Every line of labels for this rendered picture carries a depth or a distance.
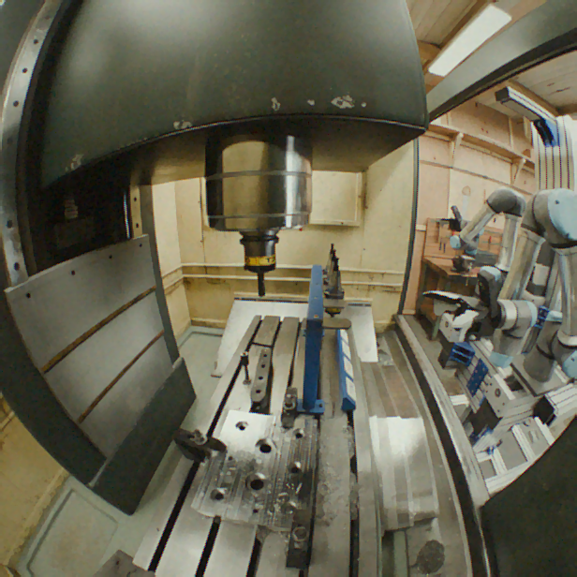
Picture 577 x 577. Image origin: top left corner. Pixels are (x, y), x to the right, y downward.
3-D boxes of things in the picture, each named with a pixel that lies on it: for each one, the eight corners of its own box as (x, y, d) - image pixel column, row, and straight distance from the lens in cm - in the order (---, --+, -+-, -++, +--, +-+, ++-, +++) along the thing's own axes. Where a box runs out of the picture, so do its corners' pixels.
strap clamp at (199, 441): (234, 460, 67) (223, 430, 55) (230, 470, 66) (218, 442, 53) (189, 449, 72) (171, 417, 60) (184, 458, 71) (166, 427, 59)
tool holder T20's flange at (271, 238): (244, 239, 41) (244, 224, 40) (280, 238, 40) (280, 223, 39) (235, 246, 35) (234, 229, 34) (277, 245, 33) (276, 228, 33)
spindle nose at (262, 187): (225, 221, 46) (223, 159, 47) (309, 220, 44) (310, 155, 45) (187, 234, 31) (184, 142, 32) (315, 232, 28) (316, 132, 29)
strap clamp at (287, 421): (297, 410, 76) (298, 377, 65) (292, 446, 68) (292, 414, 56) (286, 409, 76) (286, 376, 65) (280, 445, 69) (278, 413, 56)
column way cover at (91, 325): (178, 367, 98) (149, 234, 78) (110, 464, 79) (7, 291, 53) (168, 365, 101) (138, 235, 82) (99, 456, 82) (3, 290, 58)
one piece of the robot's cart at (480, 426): (520, 407, 141) (528, 394, 136) (528, 421, 137) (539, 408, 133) (469, 421, 116) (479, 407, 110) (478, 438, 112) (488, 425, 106)
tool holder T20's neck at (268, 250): (247, 258, 40) (246, 239, 40) (277, 258, 40) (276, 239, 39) (241, 266, 36) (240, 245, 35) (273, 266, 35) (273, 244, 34)
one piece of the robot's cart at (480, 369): (466, 385, 133) (480, 357, 123) (473, 397, 128) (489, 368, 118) (465, 385, 132) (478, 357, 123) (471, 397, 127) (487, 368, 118)
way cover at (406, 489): (392, 370, 141) (398, 347, 131) (431, 529, 99) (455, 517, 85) (340, 370, 134) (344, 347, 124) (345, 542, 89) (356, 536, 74)
